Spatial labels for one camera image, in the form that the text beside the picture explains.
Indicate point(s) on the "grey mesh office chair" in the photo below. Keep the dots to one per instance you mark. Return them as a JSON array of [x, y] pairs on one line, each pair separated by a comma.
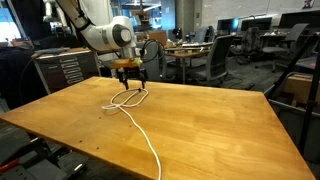
[[216, 56]]

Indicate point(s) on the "grey labelled drawer cabinet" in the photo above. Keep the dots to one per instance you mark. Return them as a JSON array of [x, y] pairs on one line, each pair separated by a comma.
[[66, 71]]

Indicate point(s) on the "dark office chair with jacket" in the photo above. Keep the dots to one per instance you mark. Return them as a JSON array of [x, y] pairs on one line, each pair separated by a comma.
[[250, 40]]

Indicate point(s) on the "black tripod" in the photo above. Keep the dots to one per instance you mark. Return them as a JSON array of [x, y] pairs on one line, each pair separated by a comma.
[[311, 100]]

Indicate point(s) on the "tan and green wrist camera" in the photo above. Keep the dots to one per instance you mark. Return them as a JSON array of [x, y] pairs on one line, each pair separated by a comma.
[[125, 63]]

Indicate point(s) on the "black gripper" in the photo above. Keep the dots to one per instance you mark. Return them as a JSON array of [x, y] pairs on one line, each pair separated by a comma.
[[132, 74]]

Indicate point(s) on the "grey bin with cardboard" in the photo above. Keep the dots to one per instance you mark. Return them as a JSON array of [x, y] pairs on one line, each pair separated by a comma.
[[290, 123]]

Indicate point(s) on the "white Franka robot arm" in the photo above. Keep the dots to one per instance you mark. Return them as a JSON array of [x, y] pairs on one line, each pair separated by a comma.
[[106, 35]]

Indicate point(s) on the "cluttered wooden desk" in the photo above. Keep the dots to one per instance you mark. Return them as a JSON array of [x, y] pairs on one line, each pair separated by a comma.
[[186, 51]]

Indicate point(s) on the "grey padded office chair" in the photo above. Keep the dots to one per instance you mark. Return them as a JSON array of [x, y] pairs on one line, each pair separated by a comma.
[[153, 66]]

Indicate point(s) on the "black computer monitor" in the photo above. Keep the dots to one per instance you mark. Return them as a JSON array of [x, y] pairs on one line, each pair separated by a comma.
[[300, 19], [256, 23], [226, 25]]

